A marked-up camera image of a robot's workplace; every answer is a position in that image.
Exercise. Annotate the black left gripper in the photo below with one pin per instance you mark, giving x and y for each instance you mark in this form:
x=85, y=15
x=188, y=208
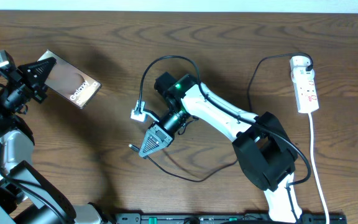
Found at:
x=29, y=80

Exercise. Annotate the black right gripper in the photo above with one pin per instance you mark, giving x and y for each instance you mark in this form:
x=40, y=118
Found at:
x=160, y=134

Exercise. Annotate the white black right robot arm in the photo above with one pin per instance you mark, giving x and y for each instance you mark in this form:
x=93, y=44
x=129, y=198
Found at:
x=259, y=142

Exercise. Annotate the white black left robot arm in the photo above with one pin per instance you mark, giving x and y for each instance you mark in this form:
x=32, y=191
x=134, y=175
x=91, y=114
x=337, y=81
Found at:
x=26, y=196

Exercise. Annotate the white charger adapter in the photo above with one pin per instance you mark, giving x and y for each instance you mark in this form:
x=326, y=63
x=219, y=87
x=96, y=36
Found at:
x=301, y=61

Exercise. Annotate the white power strip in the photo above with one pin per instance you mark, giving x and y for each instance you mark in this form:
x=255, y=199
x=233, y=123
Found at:
x=305, y=90

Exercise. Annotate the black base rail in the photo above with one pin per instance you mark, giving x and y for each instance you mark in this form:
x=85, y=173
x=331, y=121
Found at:
x=138, y=218

